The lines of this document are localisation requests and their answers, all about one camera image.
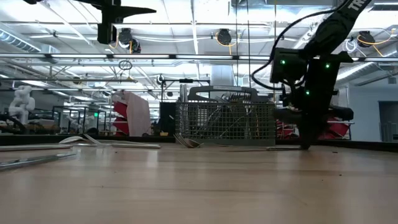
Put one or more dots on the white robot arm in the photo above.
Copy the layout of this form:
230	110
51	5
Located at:
21	102

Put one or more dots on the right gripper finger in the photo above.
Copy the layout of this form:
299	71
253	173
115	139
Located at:
316	130
306	137

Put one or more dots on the black boom stand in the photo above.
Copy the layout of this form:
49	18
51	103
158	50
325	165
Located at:
186	80

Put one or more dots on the pale pink sheet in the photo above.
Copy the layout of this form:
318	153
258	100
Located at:
138	115

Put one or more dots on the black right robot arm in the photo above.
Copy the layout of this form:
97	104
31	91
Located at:
335	28

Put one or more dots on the black equipment box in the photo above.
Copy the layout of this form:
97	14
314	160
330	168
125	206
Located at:
168	118

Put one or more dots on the metal shelf rack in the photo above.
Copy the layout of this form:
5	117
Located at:
349	124

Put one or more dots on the grey mesh cutlery basket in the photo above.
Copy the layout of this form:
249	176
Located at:
227	124

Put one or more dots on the silver spoon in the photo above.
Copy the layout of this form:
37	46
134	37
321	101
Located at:
73	139

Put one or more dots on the silver fork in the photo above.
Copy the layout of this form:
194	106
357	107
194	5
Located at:
93	140
186	142
222	99
241	97

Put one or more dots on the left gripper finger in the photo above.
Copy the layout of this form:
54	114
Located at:
133	11
127	18

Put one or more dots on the red storage bin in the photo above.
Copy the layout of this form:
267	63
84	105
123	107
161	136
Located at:
339	129
119	109
286	130

